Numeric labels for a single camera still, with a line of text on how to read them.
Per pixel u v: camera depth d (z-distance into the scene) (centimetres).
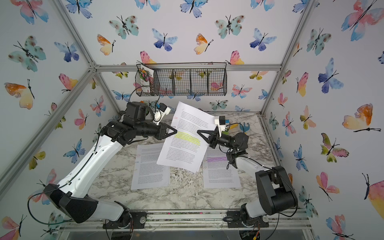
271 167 49
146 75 88
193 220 75
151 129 59
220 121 63
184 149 72
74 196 39
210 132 68
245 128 110
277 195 43
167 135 65
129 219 72
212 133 67
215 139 66
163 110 61
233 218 74
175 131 67
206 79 99
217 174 89
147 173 90
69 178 41
